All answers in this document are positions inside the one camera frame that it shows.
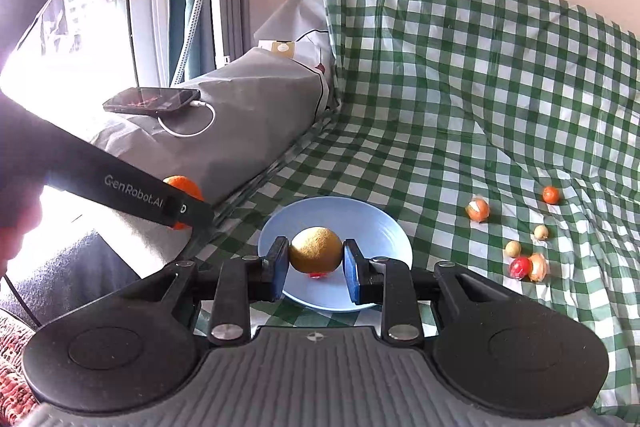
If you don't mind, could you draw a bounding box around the green checkered cloth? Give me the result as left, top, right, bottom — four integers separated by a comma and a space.
192, 0, 640, 423

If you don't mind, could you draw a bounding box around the dark grey cloth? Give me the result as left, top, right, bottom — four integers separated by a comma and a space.
10, 229, 146, 323

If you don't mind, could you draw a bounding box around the black cable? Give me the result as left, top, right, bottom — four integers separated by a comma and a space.
0, 273, 41, 329

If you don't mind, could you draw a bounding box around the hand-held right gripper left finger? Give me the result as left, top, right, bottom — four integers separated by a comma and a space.
117, 236, 291, 347

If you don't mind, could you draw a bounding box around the orange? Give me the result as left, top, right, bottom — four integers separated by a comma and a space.
162, 175, 205, 228

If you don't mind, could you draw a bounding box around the grey fabric cover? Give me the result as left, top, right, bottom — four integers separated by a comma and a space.
87, 0, 343, 233

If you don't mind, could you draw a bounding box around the teal curtain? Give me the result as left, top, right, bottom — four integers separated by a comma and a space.
167, 0, 201, 78

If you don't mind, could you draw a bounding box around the red patterned cloth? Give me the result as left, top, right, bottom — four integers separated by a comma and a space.
0, 307, 38, 413

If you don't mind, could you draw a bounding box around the brown round pear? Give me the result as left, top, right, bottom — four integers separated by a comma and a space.
289, 227, 345, 275

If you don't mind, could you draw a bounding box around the light blue plate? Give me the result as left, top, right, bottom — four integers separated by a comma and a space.
257, 197, 414, 312

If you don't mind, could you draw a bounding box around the white charging cable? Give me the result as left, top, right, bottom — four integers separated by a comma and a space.
157, 101, 217, 138

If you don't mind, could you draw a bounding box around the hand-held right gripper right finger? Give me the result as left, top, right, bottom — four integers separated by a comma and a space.
341, 238, 506, 345

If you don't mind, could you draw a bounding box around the black smartphone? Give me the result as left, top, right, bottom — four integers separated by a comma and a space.
102, 87, 202, 115

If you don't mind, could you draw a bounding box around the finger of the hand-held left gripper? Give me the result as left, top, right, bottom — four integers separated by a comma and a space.
166, 194, 216, 229

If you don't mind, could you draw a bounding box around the person's left hand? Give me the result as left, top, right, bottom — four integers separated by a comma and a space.
0, 201, 44, 274

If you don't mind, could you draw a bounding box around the beige label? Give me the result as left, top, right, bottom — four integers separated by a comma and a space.
257, 39, 296, 58

